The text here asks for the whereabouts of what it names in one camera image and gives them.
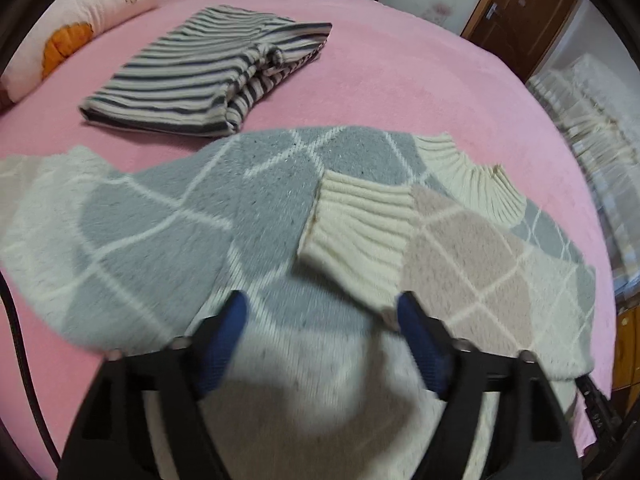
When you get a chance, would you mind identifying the brown wooden door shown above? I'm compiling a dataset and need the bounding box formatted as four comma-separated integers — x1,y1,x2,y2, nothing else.
467,0,581,81

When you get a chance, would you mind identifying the grey and cream argyle sweater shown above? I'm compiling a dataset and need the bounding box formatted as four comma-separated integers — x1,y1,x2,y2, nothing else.
0,127,598,480

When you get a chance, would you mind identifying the cream pillow with orange print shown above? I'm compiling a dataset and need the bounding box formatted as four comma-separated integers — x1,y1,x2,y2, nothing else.
2,0,167,102

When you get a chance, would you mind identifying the yellow wooden cabinet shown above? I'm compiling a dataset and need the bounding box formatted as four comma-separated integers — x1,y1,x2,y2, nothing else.
612,300,640,391

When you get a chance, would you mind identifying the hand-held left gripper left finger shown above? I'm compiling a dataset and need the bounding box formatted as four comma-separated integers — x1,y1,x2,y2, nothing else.
57,290,249,480

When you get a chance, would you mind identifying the black cable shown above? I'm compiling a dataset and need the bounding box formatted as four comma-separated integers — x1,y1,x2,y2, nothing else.
0,270,61,466

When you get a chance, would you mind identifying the pink bed sheet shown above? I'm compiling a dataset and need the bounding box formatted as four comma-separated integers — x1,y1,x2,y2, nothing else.
0,0,618,480

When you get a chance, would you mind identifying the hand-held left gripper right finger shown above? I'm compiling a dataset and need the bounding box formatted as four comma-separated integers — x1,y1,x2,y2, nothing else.
396,291,585,480

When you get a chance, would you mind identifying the striped folded garment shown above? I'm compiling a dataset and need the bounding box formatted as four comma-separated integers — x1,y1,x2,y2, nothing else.
79,5,333,139

